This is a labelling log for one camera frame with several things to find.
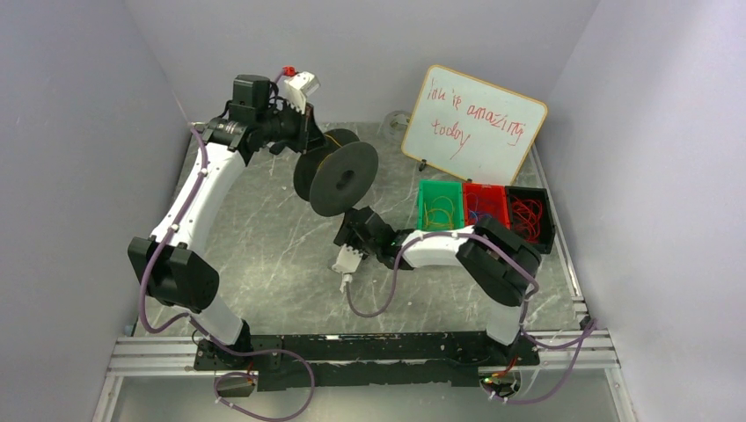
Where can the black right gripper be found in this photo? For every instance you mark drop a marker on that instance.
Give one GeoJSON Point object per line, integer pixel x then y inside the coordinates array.
{"type": "Point", "coordinates": [352, 228]}

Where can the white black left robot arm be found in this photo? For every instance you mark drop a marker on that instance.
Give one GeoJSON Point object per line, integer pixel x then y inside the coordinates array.
{"type": "Point", "coordinates": [175, 281]}

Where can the yellow framed whiteboard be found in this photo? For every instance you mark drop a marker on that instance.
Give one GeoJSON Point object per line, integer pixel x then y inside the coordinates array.
{"type": "Point", "coordinates": [472, 129]}

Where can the black plastic bin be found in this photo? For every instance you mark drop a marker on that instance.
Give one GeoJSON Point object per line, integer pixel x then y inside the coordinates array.
{"type": "Point", "coordinates": [531, 216]}

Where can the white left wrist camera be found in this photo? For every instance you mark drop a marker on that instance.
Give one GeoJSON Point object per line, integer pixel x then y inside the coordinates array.
{"type": "Point", "coordinates": [298, 86]}

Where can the red plastic bin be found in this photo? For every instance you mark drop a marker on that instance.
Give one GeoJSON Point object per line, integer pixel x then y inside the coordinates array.
{"type": "Point", "coordinates": [482, 201]}

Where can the dark grey perforated spool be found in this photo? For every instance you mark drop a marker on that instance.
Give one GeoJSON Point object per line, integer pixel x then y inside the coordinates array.
{"type": "Point", "coordinates": [337, 176]}

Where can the green plastic bin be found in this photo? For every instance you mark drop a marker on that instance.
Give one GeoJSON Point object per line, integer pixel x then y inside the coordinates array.
{"type": "Point", "coordinates": [440, 205]}

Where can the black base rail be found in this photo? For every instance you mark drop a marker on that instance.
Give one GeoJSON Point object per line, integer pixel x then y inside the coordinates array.
{"type": "Point", "coordinates": [458, 358]}

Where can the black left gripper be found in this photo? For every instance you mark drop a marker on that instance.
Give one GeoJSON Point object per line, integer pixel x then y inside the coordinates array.
{"type": "Point", "coordinates": [314, 134]}

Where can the aluminium frame rail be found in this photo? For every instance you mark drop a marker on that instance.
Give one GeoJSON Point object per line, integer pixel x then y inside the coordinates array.
{"type": "Point", "coordinates": [153, 356]}

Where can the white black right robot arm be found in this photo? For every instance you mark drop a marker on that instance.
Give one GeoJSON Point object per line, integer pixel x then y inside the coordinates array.
{"type": "Point", "coordinates": [500, 262]}

